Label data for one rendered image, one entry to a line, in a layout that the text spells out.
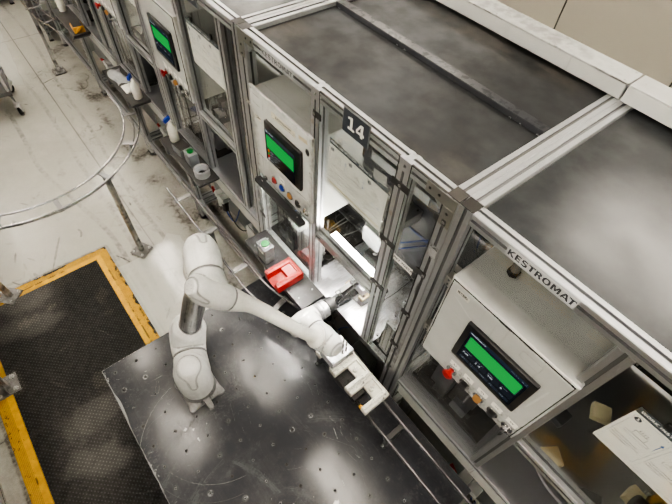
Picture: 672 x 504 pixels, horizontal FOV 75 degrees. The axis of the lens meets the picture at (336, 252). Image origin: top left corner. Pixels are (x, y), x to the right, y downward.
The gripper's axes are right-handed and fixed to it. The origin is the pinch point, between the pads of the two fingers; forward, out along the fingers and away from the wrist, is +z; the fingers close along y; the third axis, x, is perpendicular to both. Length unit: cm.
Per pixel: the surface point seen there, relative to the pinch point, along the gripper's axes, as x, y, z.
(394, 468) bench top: -70, -32, -34
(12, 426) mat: 91, -100, -182
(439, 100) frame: -5, 101, 18
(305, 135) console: 25, 82, -14
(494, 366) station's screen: -72, 63, -17
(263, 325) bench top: 25, -32, -42
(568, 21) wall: 105, -2, 345
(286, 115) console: 37, 83, -14
